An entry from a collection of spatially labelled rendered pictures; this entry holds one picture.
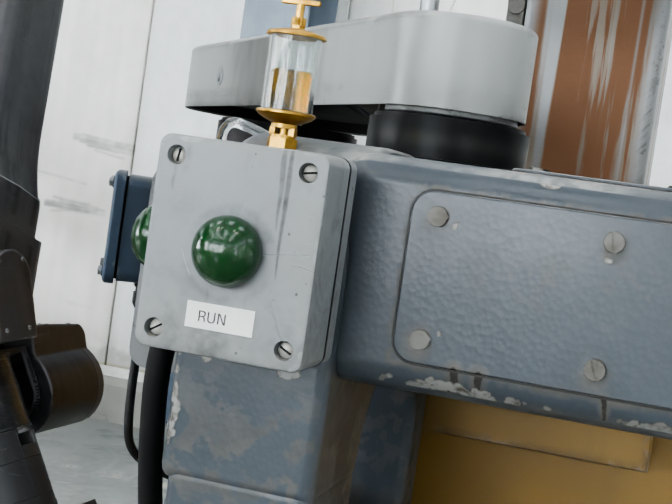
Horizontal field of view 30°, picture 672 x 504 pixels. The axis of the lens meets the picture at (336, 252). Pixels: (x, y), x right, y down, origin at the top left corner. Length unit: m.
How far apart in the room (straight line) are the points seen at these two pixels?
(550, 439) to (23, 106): 0.40
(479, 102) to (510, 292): 0.16
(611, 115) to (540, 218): 0.50
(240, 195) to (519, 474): 0.39
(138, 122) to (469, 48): 5.69
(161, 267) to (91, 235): 5.86
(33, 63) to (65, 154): 5.62
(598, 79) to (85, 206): 5.47
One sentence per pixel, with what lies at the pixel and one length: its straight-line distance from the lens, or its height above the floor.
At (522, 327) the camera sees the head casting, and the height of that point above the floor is 1.27.
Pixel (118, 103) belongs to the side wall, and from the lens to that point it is 6.36.
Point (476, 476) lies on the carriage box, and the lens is 0.85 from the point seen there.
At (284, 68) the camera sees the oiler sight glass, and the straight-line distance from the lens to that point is 0.59.
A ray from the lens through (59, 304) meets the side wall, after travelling 6.48.
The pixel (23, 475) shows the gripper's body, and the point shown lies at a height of 1.12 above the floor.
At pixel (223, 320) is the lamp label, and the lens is 0.52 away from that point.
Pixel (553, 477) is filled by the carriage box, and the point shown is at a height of 1.15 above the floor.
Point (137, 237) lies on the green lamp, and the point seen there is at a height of 1.28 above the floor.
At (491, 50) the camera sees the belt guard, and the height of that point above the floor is 1.40.
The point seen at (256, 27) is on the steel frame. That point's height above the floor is 1.96.
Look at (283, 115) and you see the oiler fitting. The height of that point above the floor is 1.35.
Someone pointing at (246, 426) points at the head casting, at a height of 1.21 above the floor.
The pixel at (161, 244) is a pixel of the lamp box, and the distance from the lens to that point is 0.53.
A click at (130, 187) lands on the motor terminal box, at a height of 1.29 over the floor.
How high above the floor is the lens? 1.32
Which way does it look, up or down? 3 degrees down
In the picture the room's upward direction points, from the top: 8 degrees clockwise
